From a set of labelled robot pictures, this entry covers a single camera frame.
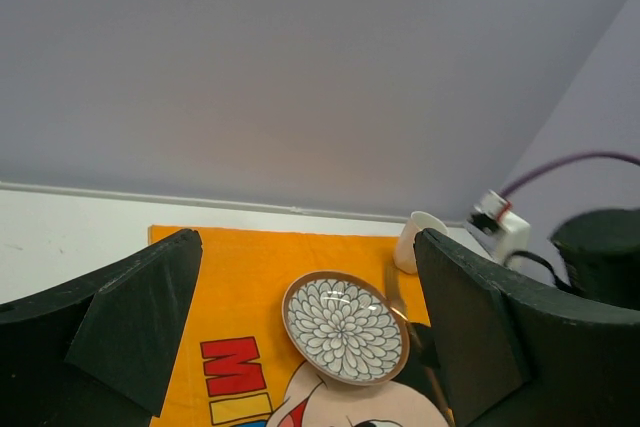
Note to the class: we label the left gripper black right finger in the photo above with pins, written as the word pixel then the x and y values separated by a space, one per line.
pixel 516 352

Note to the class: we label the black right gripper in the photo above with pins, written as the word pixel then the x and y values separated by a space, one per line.
pixel 600 251

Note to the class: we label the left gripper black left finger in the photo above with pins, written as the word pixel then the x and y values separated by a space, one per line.
pixel 99 350

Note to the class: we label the white cup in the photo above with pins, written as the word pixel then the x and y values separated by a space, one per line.
pixel 404 255

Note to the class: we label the copper fork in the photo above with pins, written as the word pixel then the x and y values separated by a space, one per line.
pixel 399 307

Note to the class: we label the orange cartoon mouse cloth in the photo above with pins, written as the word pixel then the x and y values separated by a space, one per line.
pixel 236 365

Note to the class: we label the floral patterned ceramic plate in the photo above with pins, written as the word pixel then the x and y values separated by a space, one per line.
pixel 345 328

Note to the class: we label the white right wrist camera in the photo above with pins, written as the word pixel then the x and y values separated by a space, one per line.
pixel 498 230

